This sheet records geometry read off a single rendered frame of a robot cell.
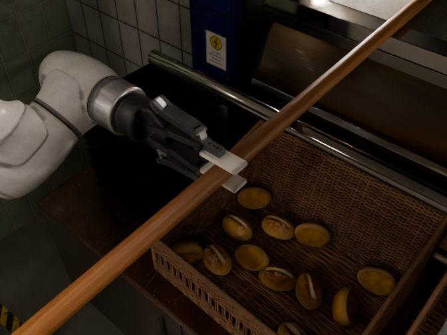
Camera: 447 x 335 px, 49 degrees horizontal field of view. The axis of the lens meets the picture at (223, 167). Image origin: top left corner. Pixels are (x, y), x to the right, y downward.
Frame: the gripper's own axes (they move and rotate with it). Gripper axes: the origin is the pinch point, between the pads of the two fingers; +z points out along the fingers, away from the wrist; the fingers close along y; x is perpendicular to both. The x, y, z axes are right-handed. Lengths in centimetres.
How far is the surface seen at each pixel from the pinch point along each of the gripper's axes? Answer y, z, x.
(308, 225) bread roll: 54, -3, -40
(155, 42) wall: 32, -74, -55
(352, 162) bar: 3.2, 13.2, -16.8
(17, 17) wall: 32, -123, -36
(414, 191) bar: 2.8, 23.7, -16.8
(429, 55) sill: 2, 10, -54
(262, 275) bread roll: 57, -4, -21
